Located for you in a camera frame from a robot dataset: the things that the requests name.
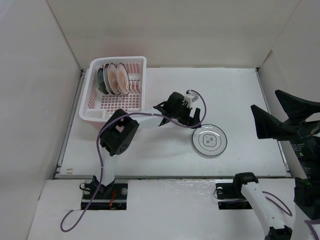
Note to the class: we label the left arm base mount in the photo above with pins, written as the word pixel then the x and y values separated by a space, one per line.
pixel 114 199

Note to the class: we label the white grey pattern plate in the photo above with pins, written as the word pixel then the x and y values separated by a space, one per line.
pixel 209 140

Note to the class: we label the pink white dish rack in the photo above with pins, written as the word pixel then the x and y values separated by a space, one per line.
pixel 97 107

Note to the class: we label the blue patterned small plate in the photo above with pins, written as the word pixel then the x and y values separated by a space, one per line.
pixel 100 79

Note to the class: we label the orange sunburst plate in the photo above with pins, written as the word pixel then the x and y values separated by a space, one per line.
pixel 113 79
pixel 123 79

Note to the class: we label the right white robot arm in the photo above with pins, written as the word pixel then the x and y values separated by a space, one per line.
pixel 306 200

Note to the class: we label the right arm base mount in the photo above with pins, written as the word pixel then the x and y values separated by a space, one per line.
pixel 228 198

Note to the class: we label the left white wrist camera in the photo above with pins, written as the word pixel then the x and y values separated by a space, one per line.
pixel 190 97

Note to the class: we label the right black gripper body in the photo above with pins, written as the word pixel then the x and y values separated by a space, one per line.
pixel 306 141

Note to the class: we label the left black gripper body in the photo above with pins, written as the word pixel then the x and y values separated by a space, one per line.
pixel 182 114

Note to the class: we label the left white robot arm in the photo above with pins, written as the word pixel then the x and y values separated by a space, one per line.
pixel 118 132

